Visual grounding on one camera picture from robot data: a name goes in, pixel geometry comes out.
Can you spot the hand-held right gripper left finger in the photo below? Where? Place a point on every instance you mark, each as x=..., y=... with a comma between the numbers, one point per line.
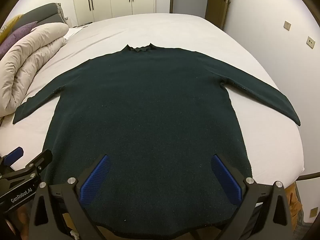
x=96, y=180

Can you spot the beige wall switch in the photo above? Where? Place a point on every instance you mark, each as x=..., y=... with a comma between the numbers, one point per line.
x=287, y=25

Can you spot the beige low wall plate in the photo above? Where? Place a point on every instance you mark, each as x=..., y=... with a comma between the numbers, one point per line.
x=313, y=213

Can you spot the beige duvet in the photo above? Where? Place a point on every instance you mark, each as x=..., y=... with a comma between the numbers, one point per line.
x=25, y=62

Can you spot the brown wooden door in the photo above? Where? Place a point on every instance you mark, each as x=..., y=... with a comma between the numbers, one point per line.
x=218, y=2

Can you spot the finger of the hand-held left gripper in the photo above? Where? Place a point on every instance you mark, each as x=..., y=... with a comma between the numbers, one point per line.
x=15, y=153
x=40, y=161

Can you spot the dark green sweater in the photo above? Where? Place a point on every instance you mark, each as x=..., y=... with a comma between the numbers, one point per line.
x=150, y=105

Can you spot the purple pillow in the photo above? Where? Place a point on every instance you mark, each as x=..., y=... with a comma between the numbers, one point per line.
x=15, y=36

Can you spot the yellow pillow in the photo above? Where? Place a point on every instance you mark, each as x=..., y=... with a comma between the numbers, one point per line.
x=10, y=23

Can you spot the white bed mattress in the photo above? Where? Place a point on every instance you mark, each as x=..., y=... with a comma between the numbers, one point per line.
x=162, y=30

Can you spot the white cloth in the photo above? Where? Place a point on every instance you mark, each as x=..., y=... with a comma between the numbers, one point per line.
x=72, y=32

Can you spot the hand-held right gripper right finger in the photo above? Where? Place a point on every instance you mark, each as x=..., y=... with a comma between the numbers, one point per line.
x=226, y=180

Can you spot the grey padded headboard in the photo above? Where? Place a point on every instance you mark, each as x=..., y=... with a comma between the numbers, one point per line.
x=42, y=13

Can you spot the brown bed base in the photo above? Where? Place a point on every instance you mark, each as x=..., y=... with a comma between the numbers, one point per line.
x=293, y=200

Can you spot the beige wall socket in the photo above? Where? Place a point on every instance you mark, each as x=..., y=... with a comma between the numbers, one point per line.
x=310, y=41

